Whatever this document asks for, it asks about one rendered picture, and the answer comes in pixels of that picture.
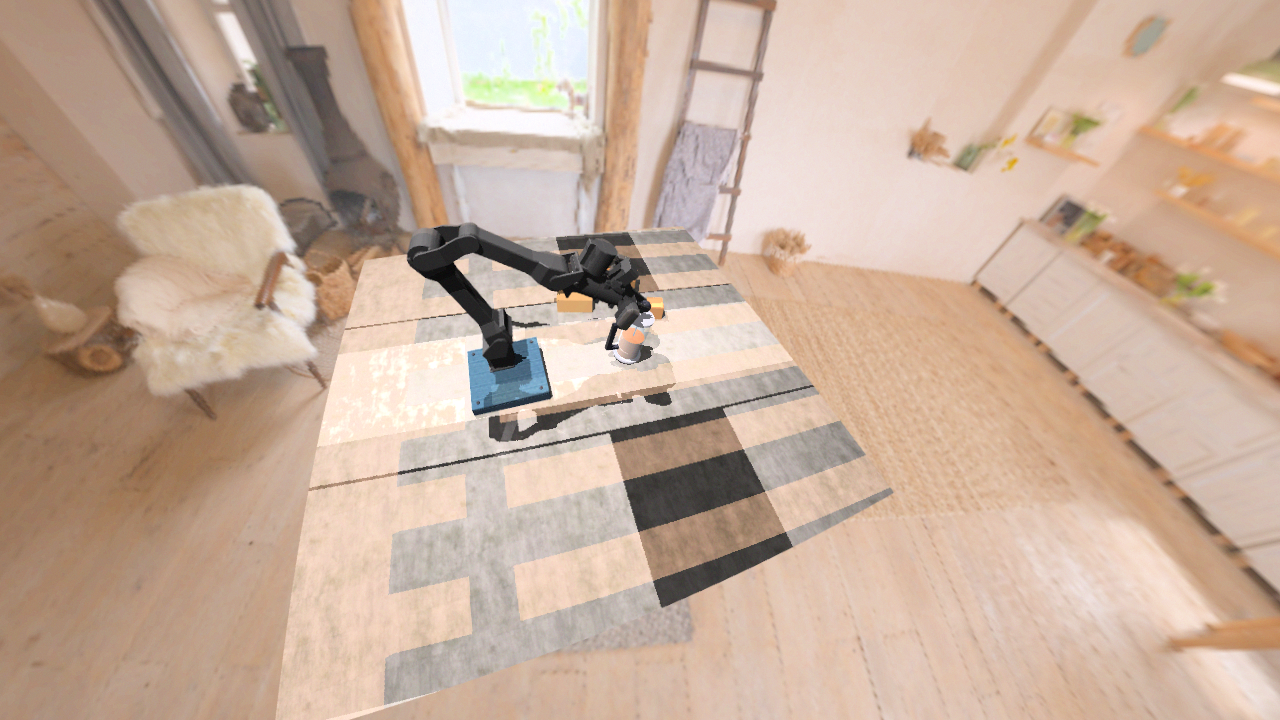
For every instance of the glass french press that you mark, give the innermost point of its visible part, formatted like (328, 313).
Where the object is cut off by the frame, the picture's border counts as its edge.
(630, 342)

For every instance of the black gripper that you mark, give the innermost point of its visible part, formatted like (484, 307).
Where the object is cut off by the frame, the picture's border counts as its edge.
(628, 303)

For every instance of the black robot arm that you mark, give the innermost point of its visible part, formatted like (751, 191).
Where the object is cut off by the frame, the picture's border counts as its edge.
(432, 257)

